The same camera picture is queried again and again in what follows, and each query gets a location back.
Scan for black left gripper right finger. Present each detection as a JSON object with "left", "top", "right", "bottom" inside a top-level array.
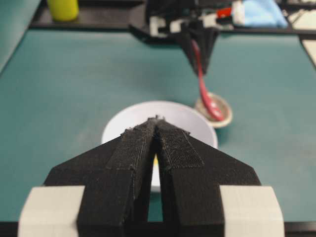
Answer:
[{"left": 154, "top": 118, "right": 261, "bottom": 237}]

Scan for speckled egg-shaped spoon rest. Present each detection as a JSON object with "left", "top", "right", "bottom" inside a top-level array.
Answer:
[{"left": 194, "top": 92, "right": 233, "bottom": 128}]

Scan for black aluminium table frame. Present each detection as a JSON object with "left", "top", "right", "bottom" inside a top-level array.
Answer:
[{"left": 30, "top": 0, "right": 316, "bottom": 63}]

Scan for light blue cloth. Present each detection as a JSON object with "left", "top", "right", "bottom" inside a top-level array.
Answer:
[{"left": 241, "top": 0, "right": 288, "bottom": 28}]

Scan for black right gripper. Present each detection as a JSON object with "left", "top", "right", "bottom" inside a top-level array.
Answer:
[{"left": 128, "top": 0, "right": 243, "bottom": 75}]

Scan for pink plastic spoon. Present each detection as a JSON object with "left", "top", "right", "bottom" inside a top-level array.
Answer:
[{"left": 191, "top": 39, "right": 224, "bottom": 122}]

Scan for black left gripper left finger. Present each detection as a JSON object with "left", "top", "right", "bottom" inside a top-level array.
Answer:
[{"left": 44, "top": 118, "right": 158, "bottom": 237}]

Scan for red plastic cup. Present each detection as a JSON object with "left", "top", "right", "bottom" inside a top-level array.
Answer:
[{"left": 216, "top": 7, "right": 232, "bottom": 18}]

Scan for white round bowl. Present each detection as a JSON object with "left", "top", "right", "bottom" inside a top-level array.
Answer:
[{"left": 101, "top": 100, "right": 219, "bottom": 193}]

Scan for stacked yellow green blue cups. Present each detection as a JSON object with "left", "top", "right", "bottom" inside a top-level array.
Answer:
[{"left": 47, "top": 0, "right": 79, "bottom": 22}]

